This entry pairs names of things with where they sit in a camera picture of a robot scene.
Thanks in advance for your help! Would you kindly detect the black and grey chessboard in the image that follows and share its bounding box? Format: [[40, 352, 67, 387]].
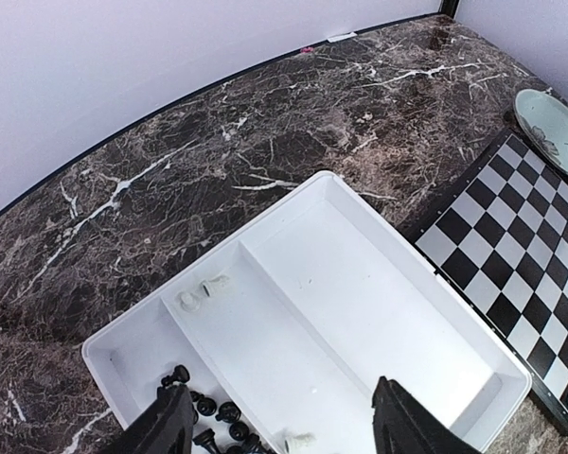
[[408, 131, 568, 435]]

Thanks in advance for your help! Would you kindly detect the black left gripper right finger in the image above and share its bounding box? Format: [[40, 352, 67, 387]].
[[372, 376, 478, 454]]

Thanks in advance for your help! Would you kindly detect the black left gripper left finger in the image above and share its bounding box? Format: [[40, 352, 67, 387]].
[[122, 384, 194, 453]]

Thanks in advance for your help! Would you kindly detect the pile of black chess pieces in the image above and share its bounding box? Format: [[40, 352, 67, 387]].
[[156, 363, 274, 453]]

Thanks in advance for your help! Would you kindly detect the pile of white chess pieces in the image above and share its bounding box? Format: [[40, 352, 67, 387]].
[[178, 274, 231, 312]]

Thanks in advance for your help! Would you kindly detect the white plastic parts tray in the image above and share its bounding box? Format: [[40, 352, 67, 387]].
[[81, 171, 532, 453]]

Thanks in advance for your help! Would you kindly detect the light blue flower plate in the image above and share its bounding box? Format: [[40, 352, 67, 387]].
[[513, 89, 568, 176]]

